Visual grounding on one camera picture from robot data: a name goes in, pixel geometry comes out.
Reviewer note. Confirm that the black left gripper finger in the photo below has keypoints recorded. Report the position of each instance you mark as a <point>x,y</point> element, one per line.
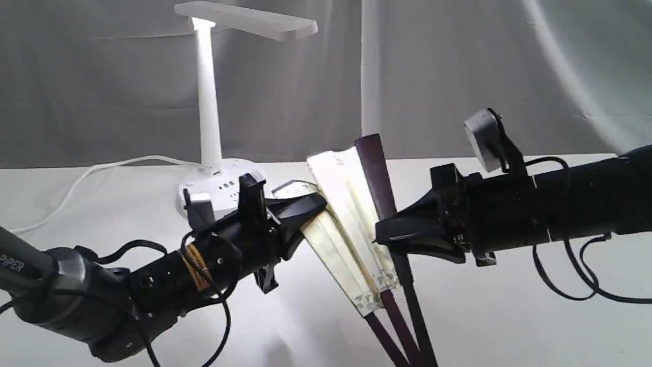
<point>289,216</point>

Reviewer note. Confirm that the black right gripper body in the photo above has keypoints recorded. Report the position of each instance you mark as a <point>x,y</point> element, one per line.
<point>460,232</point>

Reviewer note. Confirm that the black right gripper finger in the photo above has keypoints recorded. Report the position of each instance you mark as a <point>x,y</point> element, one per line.
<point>437,248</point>
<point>420,223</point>

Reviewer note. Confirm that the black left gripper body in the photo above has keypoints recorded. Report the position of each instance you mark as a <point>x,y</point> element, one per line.
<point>252,233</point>

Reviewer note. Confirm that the paper folding fan dark ribs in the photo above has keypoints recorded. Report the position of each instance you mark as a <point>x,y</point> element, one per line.
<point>377,281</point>

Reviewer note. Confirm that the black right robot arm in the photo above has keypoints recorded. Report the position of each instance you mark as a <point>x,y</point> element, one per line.
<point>473,214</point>

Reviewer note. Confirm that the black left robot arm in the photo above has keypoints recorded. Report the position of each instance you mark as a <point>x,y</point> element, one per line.
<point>119,303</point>

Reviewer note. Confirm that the white desk lamp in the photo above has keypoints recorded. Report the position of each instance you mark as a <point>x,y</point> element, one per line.
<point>216,178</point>

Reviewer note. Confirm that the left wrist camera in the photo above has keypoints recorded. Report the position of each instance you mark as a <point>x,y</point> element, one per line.
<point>199,210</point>

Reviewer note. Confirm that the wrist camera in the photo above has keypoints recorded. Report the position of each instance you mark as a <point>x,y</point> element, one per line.
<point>491,144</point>
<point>199,210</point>

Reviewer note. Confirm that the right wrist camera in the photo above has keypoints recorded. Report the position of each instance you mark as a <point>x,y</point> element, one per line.
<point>491,144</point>

